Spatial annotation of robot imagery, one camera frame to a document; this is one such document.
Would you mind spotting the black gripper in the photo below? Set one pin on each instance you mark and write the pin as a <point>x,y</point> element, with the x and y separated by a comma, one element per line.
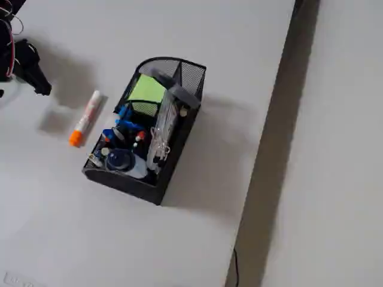
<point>32,71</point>

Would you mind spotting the orange capped white marker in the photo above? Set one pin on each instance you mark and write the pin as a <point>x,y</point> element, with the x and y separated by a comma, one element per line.
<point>85,119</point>

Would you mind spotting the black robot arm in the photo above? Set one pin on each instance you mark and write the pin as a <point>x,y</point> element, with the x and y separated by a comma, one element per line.
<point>4,48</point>

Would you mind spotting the blue and orange cap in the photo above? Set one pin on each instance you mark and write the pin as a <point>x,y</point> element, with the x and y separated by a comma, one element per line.
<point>107,135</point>

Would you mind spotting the blue plastic clip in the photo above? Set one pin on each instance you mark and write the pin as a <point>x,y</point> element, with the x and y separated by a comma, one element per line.
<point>125,113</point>

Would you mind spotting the blue pen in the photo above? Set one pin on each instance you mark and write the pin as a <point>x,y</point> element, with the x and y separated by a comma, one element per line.
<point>128,124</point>

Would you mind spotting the green sticky note pad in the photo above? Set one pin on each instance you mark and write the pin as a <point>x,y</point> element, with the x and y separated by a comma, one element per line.
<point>145,88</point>

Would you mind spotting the blue capped glue bottle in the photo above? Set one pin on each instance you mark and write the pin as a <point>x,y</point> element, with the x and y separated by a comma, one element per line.
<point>119,160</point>

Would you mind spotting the small red capped item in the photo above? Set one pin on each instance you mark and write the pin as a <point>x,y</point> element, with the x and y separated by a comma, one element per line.
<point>140,136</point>

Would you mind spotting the clear plastic package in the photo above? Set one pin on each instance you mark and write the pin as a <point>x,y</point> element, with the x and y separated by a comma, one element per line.
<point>166,119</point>

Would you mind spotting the small cream round item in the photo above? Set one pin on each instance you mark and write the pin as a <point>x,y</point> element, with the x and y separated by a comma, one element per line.
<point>182,112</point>

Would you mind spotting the black mesh desk organizer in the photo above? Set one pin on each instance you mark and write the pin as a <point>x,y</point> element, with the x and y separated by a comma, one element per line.
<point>167,167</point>

